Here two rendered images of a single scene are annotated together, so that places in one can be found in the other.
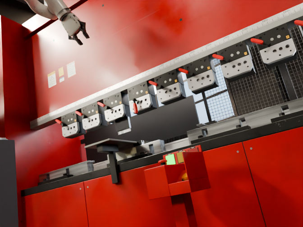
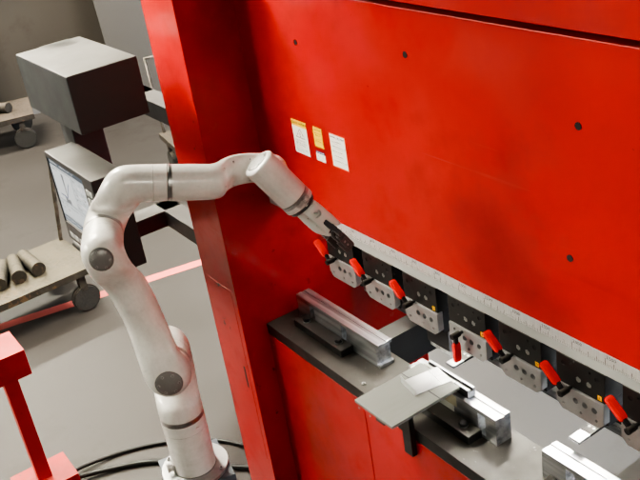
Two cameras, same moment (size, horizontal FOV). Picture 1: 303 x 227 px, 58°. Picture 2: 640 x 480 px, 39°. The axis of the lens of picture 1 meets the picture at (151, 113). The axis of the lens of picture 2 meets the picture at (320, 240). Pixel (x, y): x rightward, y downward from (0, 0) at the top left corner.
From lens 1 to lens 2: 2.18 m
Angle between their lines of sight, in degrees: 53
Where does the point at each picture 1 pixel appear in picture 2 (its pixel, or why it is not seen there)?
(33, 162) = (284, 265)
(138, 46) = (475, 231)
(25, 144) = (263, 239)
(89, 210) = (372, 446)
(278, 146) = not seen: outside the picture
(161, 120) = not seen: hidden behind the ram
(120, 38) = (441, 178)
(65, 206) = (338, 409)
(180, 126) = not seen: hidden behind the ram
